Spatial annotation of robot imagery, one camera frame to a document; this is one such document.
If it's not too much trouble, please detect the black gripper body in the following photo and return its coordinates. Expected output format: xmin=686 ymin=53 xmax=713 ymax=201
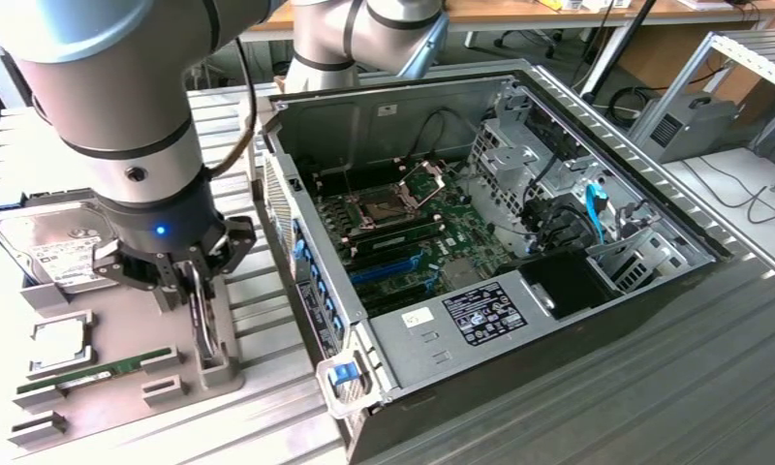
xmin=100 ymin=181 xmax=229 ymax=266

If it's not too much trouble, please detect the graphics card with metal bracket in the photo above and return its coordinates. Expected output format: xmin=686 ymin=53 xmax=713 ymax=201
xmin=185 ymin=261 xmax=224 ymax=363

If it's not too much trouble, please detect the grey parts rack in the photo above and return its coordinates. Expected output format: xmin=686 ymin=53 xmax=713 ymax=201
xmin=2 ymin=270 xmax=248 ymax=461

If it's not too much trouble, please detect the silver hard disk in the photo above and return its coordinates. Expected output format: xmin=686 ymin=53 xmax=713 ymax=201
xmin=0 ymin=201 xmax=128 ymax=295

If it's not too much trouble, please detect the silver CPU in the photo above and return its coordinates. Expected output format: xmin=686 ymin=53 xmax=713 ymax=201
xmin=30 ymin=320 xmax=91 ymax=367

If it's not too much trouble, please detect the green RAM stick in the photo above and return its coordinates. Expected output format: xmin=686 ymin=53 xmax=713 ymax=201
xmin=16 ymin=347 xmax=175 ymax=394

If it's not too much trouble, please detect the CPU socket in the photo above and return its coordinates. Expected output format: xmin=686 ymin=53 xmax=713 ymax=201
xmin=353 ymin=191 xmax=423 ymax=230

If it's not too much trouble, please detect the black installed RAM stick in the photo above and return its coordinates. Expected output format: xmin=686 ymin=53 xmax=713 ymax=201
xmin=347 ymin=223 xmax=442 ymax=254

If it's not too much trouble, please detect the blue case latch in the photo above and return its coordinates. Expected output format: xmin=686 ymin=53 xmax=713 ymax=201
xmin=327 ymin=363 xmax=359 ymax=387

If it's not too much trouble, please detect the metal socket cover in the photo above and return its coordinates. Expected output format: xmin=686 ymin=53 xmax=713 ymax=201
xmin=396 ymin=161 xmax=450 ymax=205

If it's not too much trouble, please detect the grey chipset heatsink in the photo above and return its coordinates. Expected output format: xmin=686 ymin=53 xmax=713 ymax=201
xmin=442 ymin=259 xmax=486 ymax=288

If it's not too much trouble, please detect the green motherboard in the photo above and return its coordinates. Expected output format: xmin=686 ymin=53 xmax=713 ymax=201
xmin=312 ymin=157 xmax=535 ymax=319

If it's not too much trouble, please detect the silver power supply with label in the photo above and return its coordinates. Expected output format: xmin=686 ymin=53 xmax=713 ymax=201
xmin=366 ymin=268 xmax=560 ymax=394

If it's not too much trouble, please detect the silver perforated drive cage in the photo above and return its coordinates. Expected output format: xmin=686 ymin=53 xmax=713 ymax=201
xmin=470 ymin=118 xmax=595 ymax=214

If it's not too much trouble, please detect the open black PC case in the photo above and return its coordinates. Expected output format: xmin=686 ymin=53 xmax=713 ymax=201
xmin=237 ymin=57 xmax=735 ymax=464

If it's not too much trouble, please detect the silver disk bay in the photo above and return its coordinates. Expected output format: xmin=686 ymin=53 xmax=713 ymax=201
xmin=584 ymin=226 xmax=690 ymax=297

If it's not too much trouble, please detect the grey computer tower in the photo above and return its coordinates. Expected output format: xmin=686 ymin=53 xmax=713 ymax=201
xmin=645 ymin=91 xmax=761 ymax=164

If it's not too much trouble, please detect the black camera cable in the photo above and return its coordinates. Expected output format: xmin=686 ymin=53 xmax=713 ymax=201
xmin=204 ymin=36 xmax=264 ymax=176

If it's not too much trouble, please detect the wooden desk white frame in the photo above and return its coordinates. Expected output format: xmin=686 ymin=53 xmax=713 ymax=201
xmin=0 ymin=7 xmax=299 ymax=110
xmin=444 ymin=0 xmax=775 ymax=98

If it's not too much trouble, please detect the black power wire bundle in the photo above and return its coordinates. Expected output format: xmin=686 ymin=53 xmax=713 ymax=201
xmin=520 ymin=193 xmax=599 ymax=253

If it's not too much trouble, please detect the blue data wire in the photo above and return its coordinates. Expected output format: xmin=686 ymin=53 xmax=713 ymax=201
xmin=583 ymin=179 xmax=612 ymax=246

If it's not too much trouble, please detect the aluminium frame rack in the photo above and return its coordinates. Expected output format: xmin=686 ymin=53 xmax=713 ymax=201
xmin=626 ymin=28 xmax=775 ymax=161

